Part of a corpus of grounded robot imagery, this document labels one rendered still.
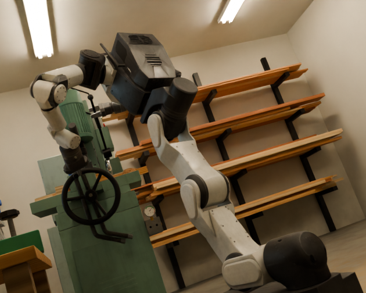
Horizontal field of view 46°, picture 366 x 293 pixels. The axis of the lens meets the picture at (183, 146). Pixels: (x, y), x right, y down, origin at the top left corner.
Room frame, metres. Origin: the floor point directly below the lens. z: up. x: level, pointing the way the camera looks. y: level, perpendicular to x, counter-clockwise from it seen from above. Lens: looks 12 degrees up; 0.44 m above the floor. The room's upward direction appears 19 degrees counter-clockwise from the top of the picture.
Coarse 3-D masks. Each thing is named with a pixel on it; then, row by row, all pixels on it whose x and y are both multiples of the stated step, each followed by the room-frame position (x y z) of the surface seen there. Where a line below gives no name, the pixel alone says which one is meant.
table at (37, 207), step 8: (120, 176) 2.30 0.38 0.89; (128, 176) 2.31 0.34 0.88; (136, 176) 2.32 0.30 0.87; (104, 184) 2.29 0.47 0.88; (120, 184) 2.30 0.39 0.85; (136, 184) 2.41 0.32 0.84; (72, 192) 2.16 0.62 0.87; (96, 192) 2.24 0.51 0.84; (40, 200) 2.22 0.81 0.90; (48, 200) 2.23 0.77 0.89; (56, 200) 2.24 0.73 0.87; (32, 208) 2.21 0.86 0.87; (40, 208) 2.22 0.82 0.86; (48, 208) 2.23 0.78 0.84; (40, 216) 2.36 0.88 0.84
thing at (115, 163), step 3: (111, 159) 2.61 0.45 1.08; (114, 159) 2.61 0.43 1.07; (117, 159) 2.62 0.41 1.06; (111, 162) 2.61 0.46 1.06; (114, 162) 2.61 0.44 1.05; (117, 162) 2.62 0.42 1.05; (120, 162) 2.63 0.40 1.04; (111, 165) 2.61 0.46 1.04; (114, 165) 2.61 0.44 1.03; (117, 165) 2.62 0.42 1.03; (120, 165) 2.62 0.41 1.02; (114, 168) 2.61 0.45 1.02; (117, 168) 2.61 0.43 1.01; (120, 168) 2.62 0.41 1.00; (114, 171) 2.61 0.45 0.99; (117, 171) 2.61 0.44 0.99; (120, 171) 2.62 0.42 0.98
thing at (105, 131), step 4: (104, 128) 2.63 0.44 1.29; (96, 132) 2.62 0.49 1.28; (104, 132) 2.63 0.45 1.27; (108, 132) 2.64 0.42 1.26; (100, 136) 2.63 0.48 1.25; (104, 136) 2.63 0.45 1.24; (108, 136) 2.63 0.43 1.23; (100, 140) 2.62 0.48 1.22; (108, 140) 2.63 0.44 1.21; (100, 144) 2.62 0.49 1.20; (108, 144) 2.63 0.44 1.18; (112, 144) 2.64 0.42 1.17; (104, 148) 2.63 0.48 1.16; (112, 148) 2.65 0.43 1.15
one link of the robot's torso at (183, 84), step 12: (180, 84) 1.67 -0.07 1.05; (192, 84) 1.71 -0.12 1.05; (156, 96) 1.74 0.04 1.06; (168, 96) 1.69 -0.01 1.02; (180, 96) 1.67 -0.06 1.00; (192, 96) 1.68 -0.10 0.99; (144, 108) 1.83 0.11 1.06; (156, 108) 1.86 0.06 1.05; (168, 108) 1.72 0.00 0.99; (180, 108) 1.71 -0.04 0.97; (144, 120) 1.85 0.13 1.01
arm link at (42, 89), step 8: (40, 80) 1.59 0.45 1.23; (40, 88) 1.57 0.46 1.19; (48, 88) 1.56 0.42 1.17; (40, 96) 1.58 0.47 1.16; (48, 96) 1.57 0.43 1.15; (40, 104) 1.60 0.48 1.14; (48, 104) 1.60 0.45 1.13; (56, 104) 1.60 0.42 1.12; (48, 112) 1.63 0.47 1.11; (56, 112) 1.65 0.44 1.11; (48, 120) 1.68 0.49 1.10; (56, 120) 1.69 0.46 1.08; (64, 120) 1.73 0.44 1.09
